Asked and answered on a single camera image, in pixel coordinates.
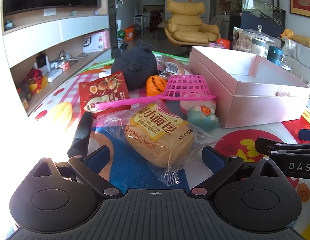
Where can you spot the pastel squishy figure toy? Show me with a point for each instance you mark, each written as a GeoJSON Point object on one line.
{"type": "Point", "coordinates": [201, 113]}

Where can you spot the packaged bread in clear bag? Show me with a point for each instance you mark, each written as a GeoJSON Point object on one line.
{"type": "Point", "coordinates": [168, 66]}

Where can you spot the packaged small bread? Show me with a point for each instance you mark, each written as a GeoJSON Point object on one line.
{"type": "Point", "coordinates": [158, 138]}

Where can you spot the red yellow toy truck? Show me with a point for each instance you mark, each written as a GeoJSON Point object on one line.
{"type": "Point", "coordinates": [36, 81]}

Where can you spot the white wall shelf unit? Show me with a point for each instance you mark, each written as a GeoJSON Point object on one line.
{"type": "Point", "coordinates": [26, 34]}

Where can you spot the large glass jar with lid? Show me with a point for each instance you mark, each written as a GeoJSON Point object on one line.
{"type": "Point", "coordinates": [260, 41]}

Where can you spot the teal thermos bottle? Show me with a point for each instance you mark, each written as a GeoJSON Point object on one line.
{"type": "Point", "coordinates": [274, 55]}

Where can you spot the yellow duck plush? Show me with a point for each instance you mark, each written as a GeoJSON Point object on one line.
{"type": "Point", "coordinates": [289, 34]}

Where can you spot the orange pumpkin toy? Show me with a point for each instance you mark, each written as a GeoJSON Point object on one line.
{"type": "Point", "coordinates": [155, 85]}

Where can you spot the pink plastic strainer scoop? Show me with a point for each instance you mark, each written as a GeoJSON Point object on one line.
{"type": "Point", "coordinates": [178, 88]}

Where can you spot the colourful cartoon play mat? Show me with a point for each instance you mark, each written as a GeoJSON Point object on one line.
{"type": "Point", "coordinates": [57, 117]}

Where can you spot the yellow leather armchair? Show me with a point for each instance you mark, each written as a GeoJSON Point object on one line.
{"type": "Point", "coordinates": [185, 26]}

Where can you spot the white SF courier box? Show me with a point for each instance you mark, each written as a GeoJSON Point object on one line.
{"type": "Point", "coordinates": [93, 42]}

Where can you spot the glass fish tank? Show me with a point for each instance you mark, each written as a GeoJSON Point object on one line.
{"type": "Point", "coordinates": [260, 9]}

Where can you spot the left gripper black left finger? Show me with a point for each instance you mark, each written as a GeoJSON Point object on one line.
{"type": "Point", "coordinates": [86, 168]}

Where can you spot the pink toy bucket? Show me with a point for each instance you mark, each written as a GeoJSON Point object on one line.
{"type": "Point", "coordinates": [216, 45]}

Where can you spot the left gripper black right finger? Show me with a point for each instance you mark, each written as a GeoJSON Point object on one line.
{"type": "Point", "coordinates": [224, 170]}

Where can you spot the grey covered sofa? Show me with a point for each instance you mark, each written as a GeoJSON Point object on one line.
{"type": "Point", "coordinates": [298, 57]}

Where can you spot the orange shopping bag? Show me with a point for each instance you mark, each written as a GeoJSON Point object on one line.
{"type": "Point", "coordinates": [130, 33]}

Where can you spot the pink gift box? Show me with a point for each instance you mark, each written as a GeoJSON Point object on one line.
{"type": "Point", "coordinates": [249, 89]}

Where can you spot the black plush toy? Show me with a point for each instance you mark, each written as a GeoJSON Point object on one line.
{"type": "Point", "coordinates": [137, 64]}

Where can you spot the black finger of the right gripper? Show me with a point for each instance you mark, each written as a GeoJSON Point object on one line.
{"type": "Point", "coordinates": [304, 134]}
{"type": "Point", "coordinates": [265, 146]}

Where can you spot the red snack packet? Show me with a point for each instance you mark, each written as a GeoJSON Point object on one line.
{"type": "Point", "coordinates": [105, 89]}

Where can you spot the black cylindrical handle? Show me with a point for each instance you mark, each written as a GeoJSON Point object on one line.
{"type": "Point", "coordinates": [80, 143]}

